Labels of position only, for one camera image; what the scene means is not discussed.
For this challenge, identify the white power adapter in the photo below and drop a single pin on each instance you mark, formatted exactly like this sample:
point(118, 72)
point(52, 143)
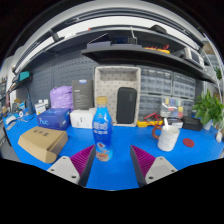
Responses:
point(218, 136)

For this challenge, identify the clear organiser box, coloured parts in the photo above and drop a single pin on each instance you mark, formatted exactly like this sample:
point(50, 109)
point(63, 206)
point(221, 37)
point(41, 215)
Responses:
point(171, 107)

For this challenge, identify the small white carton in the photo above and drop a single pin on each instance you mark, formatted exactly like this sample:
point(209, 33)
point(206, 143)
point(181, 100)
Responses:
point(40, 108)

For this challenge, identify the white carton box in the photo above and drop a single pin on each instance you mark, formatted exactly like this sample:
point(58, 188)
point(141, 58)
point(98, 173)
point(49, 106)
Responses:
point(81, 118)

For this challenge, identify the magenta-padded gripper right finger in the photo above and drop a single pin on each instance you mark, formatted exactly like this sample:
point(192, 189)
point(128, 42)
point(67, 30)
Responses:
point(156, 168)

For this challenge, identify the white shelf unit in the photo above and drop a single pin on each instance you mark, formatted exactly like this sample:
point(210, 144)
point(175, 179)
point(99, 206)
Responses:
point(211, 55)

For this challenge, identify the brown cardboard box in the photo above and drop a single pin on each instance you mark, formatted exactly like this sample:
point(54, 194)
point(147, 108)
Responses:
point(40, 141)

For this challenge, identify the purple plastic bag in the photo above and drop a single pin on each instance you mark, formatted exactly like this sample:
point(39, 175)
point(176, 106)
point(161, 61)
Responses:
point(61, 97)

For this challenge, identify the flat black case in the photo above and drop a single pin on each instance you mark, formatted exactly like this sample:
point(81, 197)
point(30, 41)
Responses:
point(192, 123)

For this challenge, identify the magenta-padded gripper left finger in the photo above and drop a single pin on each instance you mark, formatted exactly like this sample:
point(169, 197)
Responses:
point(68, 168)

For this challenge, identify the dark grey upright box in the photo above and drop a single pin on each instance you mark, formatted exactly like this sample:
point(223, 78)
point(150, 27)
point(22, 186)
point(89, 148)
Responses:
point(82, 94)

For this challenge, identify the blue carton box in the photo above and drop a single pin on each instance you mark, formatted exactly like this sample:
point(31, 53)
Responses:
point(53, 118)

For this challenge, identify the white spoon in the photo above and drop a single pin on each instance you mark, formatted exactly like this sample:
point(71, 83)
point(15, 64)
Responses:
point(165, 124)

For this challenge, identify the flat round red coaster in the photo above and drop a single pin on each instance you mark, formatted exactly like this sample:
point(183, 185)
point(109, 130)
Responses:
point(188, 142)

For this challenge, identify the black box with white label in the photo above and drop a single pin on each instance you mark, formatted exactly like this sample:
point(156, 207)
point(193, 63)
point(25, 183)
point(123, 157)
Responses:
point(176, 124)

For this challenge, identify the blue drink bottle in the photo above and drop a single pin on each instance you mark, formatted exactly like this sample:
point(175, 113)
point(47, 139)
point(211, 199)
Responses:
point(102, 130)

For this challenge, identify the green potted plant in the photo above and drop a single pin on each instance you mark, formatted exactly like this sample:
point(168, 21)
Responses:
point(208, 108)

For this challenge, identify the grey small-parts drawer cabinet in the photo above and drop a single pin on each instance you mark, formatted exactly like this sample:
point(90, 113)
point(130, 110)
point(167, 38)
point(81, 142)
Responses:
point(156, 80)
point(189, 106)
point(149, 105)
point(184, 85)

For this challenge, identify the black overhead shelf unit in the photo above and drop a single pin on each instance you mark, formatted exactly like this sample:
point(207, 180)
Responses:
point(133, 53)

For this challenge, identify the yellow multimeter with red leads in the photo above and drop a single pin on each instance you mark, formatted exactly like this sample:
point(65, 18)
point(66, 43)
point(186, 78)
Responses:
point(146, 122)

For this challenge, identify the black zip case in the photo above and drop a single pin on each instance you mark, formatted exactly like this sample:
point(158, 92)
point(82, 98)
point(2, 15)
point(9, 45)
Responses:
point(126, 105)

